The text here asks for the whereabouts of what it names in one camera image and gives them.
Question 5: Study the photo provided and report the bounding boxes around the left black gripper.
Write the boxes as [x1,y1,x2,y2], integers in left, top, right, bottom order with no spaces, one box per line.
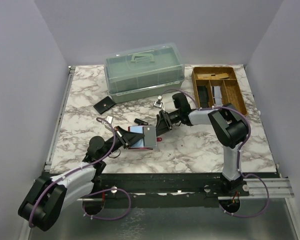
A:
[100,125,145,160]

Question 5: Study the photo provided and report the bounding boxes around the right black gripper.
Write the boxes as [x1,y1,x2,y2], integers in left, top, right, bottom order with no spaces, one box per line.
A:
[152,109,182,139]

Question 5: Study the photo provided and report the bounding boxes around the light blue card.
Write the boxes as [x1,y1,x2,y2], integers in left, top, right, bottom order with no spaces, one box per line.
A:
[128,125,146,149]

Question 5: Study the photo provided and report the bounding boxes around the red card holder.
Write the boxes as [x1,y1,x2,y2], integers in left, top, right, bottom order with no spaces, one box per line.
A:
[128,125,162,150]

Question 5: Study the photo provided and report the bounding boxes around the grey credit card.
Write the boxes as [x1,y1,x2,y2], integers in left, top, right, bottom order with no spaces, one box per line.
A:
[143,125,157,148]

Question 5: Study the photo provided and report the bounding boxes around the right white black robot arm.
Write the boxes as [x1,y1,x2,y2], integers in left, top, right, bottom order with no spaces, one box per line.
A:
[155,91,251,196]

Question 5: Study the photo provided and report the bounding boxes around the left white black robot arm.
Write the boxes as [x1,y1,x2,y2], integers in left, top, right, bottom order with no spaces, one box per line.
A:
[17,126,145,231]

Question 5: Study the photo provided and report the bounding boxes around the white cards in tray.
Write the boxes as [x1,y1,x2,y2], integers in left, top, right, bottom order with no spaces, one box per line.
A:
[211,86,224,106]

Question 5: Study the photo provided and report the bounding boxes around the black T-shaped part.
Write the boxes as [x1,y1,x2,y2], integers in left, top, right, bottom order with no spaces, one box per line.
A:
[134,118,149,126]

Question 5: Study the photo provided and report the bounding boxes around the black items in tray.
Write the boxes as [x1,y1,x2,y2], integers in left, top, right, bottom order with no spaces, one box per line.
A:
[197,85,209,108]

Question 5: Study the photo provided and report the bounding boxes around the green plastic storage box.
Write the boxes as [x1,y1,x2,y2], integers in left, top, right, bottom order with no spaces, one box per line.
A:
[104,43,185,104]

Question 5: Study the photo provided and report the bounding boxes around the brown cardboard piece in tray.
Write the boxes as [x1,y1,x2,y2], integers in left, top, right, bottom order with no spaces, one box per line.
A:
[196,73,230,80]

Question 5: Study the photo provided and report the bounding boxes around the brown woven organizer tray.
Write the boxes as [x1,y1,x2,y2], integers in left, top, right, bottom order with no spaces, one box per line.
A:
[191,66,248,116]

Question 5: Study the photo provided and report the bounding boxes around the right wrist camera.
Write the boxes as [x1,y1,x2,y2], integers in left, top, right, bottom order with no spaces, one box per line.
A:
[153,95,165,110]

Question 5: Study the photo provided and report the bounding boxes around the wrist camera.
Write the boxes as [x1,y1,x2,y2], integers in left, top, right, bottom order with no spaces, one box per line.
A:
[96,115,114,131]
[153,95,165,110]

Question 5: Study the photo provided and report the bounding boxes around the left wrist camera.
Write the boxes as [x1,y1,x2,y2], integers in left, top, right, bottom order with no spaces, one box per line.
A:
[96,115,114,131]

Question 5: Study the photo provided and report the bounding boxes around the black mounting base rail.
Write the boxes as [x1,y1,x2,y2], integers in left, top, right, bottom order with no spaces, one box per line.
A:
[41,169,251,210]

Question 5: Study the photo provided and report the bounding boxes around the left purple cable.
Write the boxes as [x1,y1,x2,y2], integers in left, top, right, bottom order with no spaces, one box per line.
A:
[28,117,132,228]

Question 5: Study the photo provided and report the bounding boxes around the aluminium frame rail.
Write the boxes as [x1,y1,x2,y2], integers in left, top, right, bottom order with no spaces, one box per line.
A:
[28,65,106,202]

